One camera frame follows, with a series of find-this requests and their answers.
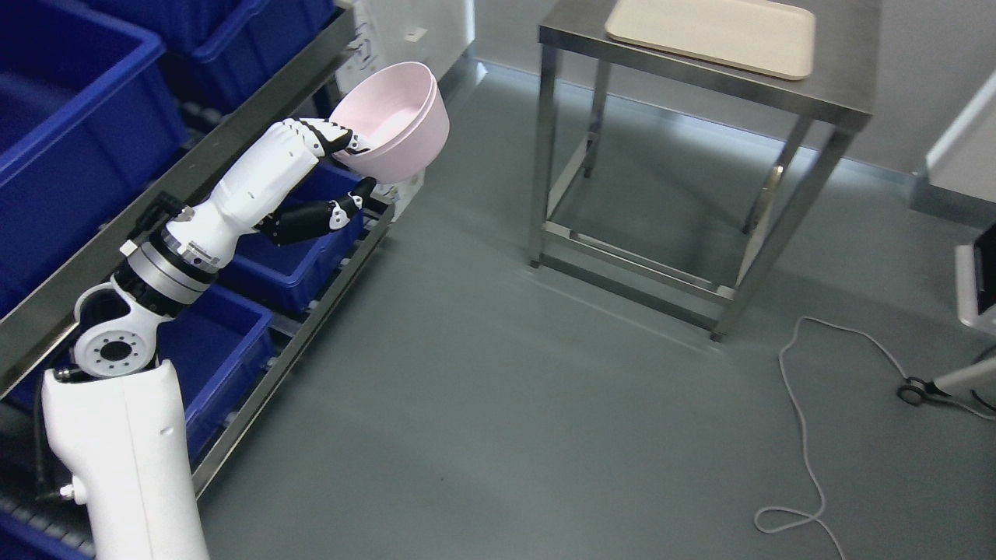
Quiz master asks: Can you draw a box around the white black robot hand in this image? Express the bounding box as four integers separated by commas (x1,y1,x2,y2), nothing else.
163,118,377,268

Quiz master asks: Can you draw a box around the pink bowl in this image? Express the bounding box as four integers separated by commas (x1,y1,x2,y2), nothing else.
331,61,451,184

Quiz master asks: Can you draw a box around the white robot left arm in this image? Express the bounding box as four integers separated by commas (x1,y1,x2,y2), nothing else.
40,229,235,559

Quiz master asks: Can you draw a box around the blue bin middle shelf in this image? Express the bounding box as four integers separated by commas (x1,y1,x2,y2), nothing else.
219,163,363,315

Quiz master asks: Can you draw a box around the blue bin shelf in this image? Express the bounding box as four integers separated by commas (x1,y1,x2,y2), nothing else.
2,286,276,472
219,163,363,315

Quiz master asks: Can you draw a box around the blue bin lower shelf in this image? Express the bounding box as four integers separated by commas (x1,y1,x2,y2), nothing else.
2,286,276,472

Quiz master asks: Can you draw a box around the blue bin upper back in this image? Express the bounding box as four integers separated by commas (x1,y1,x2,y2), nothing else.
86,1,342,114

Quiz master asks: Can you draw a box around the large blue bin top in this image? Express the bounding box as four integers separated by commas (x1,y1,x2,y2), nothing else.
1,1,188,314

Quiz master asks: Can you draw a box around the beige plastic tray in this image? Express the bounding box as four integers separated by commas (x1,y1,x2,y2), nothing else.
604,1,817,81

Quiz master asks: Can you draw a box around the stainless steel table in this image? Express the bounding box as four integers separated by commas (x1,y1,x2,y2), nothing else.
528,1,883,341

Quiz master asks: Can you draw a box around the white black charging device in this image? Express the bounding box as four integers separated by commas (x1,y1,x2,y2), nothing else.
956,224,995,334

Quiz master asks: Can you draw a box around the white stand leg with caster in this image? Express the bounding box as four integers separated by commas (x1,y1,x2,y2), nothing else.
896,357,995,405

